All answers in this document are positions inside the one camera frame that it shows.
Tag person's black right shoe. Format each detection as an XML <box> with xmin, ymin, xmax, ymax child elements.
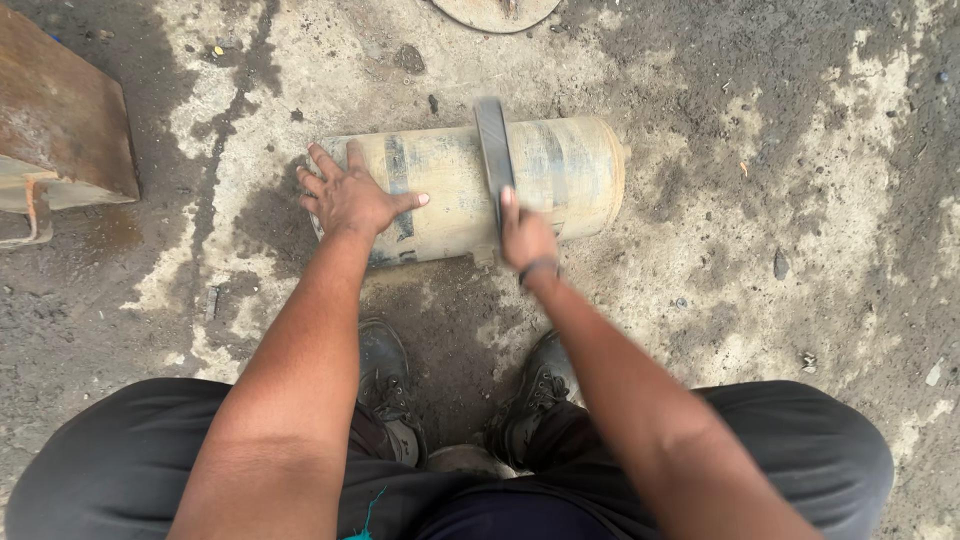
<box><xmin>487</xmin><ymin>330</ymin><xmax>583</xmax><ymax>471</ymax></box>

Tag person's black shoe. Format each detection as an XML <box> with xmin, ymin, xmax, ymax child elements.
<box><xmin>355</xmin><ymin>318</ymin><xmax>429</xmax><ymax>469</ymax></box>
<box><xmin>487</xmin><ymin>330</ymin><xmax>583</xmax><ymax>471</ymax></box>

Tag dark metal blade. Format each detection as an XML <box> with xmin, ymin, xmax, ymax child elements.
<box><xmin>472</xmin><ymin>96</ymin><xmax>519</xmax><ymax>226</ymax></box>

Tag black wristband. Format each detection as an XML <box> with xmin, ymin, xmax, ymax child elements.
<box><xmin>517</xmin><ymin>256</ymin><xmax>562</xmax><ymax>288</ymax></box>

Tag person's right hand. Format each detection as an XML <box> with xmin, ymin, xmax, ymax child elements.
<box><xmin>499</xmin><ymin>186</ymin><xmax>561</xmax><ymax>274</ymax></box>

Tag rusty metal plate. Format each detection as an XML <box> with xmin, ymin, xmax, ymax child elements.
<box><xmin>0</xmin><ymin>6</ymin><xmax>141</xmax><ymax>214</ymax></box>

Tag person's left hand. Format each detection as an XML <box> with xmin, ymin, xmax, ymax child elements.
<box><xmin>296</xmin><ymin>139</ymin><xmax>432</xmax><ymax>243</ymax></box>

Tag round metal disc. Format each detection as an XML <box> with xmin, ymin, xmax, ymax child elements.
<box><xmin>430</xmin><ymin>0</ymin><xmax>564</xmax><ymax>35</ymax></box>

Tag person's black left shoe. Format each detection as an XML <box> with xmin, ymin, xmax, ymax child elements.
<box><xmin>355</xmin><ymin>318</ymin><xmax>429</xmax><ymax>469</ymax></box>

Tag dusty beige metal cylinder tank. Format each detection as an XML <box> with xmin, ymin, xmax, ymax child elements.
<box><xmin>307</xmin><ymin>115</ymin><xmax>633</xmax><ymax>270</ymax></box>

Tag rusty metal bracket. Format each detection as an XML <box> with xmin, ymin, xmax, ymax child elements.
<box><xmin>0</xmin><ymin>177</ymin><xmax>55</xmax><ymax>250</ymax></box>

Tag person's dark grey trousers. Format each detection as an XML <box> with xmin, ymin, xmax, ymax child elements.
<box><xmin>4</xmin><ymin>376</ymin><xmax>895</xmax><ymax>540</ymax></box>

